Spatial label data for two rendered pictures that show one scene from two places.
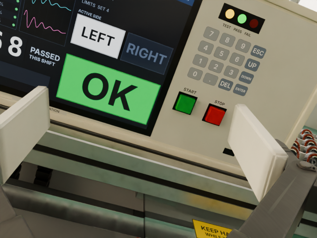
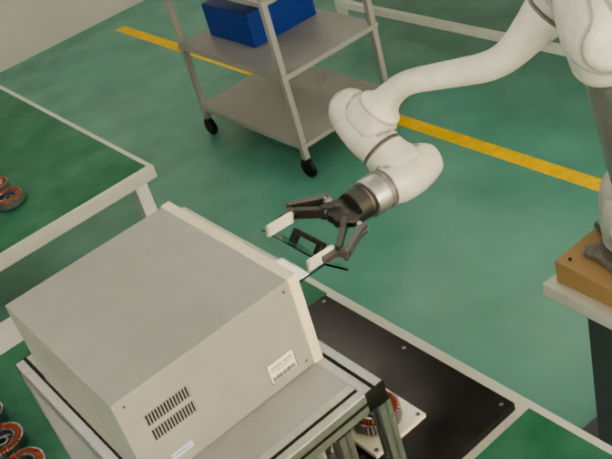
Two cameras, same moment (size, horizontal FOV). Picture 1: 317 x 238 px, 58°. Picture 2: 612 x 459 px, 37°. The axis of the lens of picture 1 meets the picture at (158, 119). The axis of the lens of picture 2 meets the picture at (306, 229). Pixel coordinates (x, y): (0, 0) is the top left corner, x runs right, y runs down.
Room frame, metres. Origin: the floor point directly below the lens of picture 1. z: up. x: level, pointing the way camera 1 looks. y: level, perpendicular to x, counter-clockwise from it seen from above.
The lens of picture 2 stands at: (0.67, 1.50, 2.27)
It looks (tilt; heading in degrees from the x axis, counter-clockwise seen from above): 34 degrees down; 250
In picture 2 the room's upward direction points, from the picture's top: 17 degrees counter-clockwise
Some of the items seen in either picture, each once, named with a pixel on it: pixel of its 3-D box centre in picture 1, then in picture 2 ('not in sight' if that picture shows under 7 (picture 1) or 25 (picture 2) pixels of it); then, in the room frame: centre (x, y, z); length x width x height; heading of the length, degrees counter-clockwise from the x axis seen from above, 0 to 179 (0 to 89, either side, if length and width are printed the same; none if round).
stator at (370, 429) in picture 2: not in sight; (375, 412); (0.15, 0.16, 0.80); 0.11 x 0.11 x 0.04
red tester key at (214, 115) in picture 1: (214, 114); not in sight; (0.32, -0.06, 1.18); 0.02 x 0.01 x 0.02; 100
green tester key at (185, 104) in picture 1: (185, 103); not in sight; (0.32, -0.02, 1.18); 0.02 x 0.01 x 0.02; 100
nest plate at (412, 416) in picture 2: not in sight; (377, 420); (0.15, 0.16, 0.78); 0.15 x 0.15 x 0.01; 10
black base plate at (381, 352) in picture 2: not in sight; (339, 404); (0.19, 0.04, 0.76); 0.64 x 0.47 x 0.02; 100
